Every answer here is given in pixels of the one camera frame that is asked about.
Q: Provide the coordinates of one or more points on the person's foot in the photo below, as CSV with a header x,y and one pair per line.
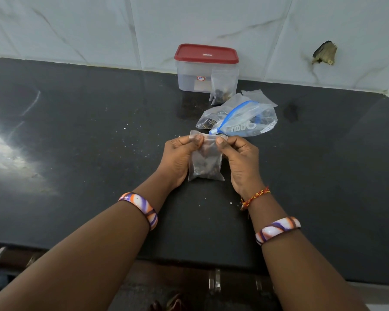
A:
x,y
171,302

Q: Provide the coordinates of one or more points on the large clear blue-zip bag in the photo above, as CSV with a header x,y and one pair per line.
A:
x,y
246,121

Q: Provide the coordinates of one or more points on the orange purple white bangle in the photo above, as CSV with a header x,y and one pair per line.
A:
x,y
142,207
277,228

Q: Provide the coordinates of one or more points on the person's right forearm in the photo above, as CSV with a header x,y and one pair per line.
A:
x,y
304,275

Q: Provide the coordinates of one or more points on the person's right hand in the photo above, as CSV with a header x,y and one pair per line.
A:
x,y
244,165

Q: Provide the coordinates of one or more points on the red-lidded clear plastic container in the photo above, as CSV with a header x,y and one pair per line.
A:
x,y
189,77

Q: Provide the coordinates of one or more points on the dark cabinet front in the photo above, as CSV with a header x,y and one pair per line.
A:
x,y
181,281

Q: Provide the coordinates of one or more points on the person's left hand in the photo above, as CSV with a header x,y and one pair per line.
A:
x,y
175,161

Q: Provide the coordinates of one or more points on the person's left forearm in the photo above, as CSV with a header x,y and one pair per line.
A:
x,y
71,265

